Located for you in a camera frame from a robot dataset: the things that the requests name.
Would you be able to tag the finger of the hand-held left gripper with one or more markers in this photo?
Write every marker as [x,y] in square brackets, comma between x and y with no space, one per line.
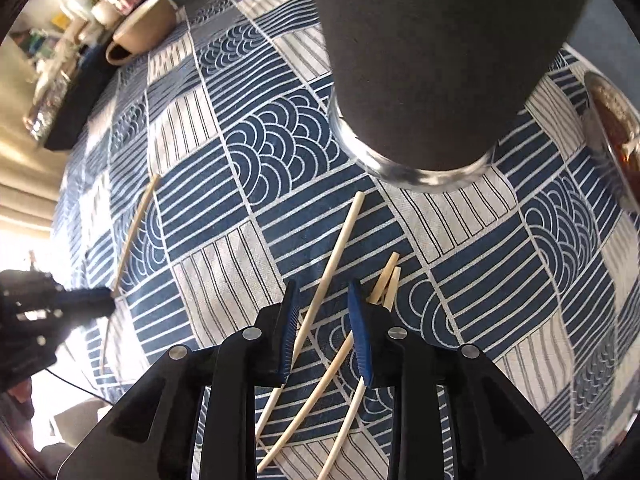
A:
[85,302]

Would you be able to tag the black metal utensil holder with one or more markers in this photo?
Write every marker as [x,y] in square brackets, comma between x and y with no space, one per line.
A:
[425,60]

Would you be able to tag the blue white patterned tablecloth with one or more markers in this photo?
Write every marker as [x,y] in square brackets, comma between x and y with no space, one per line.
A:
[260,135]

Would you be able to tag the small blue box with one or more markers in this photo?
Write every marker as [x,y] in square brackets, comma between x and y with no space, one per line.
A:
[94,56]

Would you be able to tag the beige ceramic mug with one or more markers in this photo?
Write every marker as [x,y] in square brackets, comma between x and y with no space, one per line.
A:
[150,25]

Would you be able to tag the cream curtain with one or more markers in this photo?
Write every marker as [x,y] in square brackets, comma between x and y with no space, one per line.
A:
[25,160]

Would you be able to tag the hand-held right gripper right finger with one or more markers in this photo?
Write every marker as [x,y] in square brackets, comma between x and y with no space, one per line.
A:
[359,335]

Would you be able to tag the glass bowl with brown liquid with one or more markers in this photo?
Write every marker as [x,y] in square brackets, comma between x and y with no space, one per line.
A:
[607,110]

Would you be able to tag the pile of bamboo chopsticks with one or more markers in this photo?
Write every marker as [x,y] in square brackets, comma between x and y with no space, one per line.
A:
[385,276]

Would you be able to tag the black side table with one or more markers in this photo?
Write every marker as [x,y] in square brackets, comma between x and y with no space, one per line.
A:
[75,110]

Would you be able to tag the white spoon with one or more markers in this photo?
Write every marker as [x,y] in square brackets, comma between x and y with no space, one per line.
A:
[631,146]

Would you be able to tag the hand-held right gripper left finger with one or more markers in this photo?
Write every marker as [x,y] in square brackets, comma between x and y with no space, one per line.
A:
[289,330]

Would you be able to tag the clear glass ashtray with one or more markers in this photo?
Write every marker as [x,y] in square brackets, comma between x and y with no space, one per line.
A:
[45,110]

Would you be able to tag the pale bamboo chopstick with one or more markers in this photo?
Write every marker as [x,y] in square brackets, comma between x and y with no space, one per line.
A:
[340,245]
[135,230]

